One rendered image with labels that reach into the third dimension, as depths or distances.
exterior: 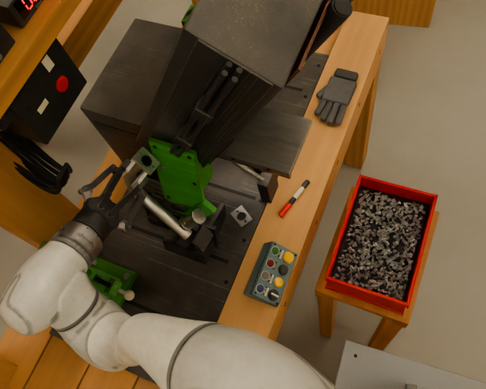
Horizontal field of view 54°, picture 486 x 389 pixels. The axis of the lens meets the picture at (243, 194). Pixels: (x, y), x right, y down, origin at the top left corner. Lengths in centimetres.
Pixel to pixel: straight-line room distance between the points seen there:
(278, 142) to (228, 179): 29
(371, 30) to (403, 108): 98
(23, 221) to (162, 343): 77
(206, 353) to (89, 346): 48
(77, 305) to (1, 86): 40
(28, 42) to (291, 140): 61
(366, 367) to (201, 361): 78
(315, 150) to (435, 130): 123
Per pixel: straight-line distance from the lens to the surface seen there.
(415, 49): 287
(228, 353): 47
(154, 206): 123
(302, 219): 133
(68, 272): 91
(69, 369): 142
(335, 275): 131
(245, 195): 138
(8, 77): 95
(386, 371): 123
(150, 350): 57
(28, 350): 149
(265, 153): 117
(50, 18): 100
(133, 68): 127
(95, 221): 97
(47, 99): 105
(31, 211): 127
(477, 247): 235
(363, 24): 172
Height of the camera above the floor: 214
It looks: 63 degrees down
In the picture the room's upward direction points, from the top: 20 degrees counter-clockwise
